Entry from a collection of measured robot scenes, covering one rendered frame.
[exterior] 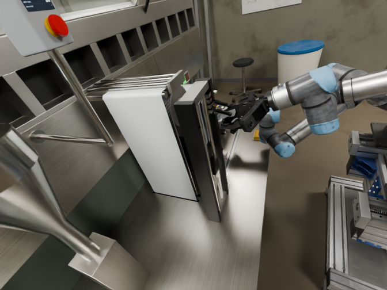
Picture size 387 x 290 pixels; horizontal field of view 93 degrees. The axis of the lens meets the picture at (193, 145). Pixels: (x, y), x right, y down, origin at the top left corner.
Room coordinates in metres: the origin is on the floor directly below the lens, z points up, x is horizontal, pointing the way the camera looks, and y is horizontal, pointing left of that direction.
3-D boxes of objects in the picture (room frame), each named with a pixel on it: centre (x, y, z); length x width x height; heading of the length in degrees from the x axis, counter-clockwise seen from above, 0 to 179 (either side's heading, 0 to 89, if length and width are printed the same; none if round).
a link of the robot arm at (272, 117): (0.74, -0.39, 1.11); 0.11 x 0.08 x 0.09; 60
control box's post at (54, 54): (0.37, 0.19, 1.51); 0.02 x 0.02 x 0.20
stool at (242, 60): (3.19, -1.17, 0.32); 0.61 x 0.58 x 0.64; 134
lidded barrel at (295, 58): (2.85, -1.96, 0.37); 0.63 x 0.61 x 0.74; 52
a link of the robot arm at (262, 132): (0.73, -0.39, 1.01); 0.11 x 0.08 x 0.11; 3
